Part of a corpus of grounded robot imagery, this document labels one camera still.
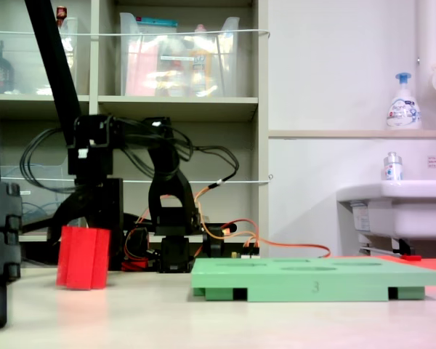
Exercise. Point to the black tripod brace bar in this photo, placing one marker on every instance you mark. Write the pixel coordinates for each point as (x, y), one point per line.
(36, 224)

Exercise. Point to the notched black stack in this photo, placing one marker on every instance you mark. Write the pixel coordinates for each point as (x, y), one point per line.
(1, 232)

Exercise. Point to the circuit board with connectors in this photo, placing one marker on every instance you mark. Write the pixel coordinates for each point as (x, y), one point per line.
(247, 255)

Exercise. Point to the beige shelf unit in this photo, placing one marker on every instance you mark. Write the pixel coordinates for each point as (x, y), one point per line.
(178, 103)

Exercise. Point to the black tripod leg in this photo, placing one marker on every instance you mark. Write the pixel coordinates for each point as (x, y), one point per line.
(54, 62)

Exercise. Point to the red cross columnar block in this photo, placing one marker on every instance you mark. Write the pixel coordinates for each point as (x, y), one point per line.
(81, 258)

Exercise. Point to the dark glass bottle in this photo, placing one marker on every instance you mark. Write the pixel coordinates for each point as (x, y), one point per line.
(3, 72)

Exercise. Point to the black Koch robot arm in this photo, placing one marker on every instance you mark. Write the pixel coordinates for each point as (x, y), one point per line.
(167, 163)

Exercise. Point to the small clear bottle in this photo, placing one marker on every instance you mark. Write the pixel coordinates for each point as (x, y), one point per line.
(392, 171)

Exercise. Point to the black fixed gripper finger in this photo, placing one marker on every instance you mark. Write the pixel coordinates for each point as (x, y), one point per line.
(110, 203)

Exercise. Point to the orange label refill bottle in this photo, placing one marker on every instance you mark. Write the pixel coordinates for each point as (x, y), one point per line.
(200, 65)

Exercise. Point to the teal edged plastic pouch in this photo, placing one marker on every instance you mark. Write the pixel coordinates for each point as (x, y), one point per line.
(156, 22)

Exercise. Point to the black curved moving gripper finger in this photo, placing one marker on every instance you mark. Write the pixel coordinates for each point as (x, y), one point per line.
(67, 209)

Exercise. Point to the white foam soap dispenser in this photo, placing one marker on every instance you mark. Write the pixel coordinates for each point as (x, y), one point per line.
(403, 112)

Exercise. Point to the large clear plastic storage bin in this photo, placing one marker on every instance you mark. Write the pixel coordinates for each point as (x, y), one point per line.
(145, 72)

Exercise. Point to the green shape sorting board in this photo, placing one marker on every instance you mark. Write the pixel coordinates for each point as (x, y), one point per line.
(294, 280)

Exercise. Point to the white sink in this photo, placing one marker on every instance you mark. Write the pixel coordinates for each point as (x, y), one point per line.
(403, 214)

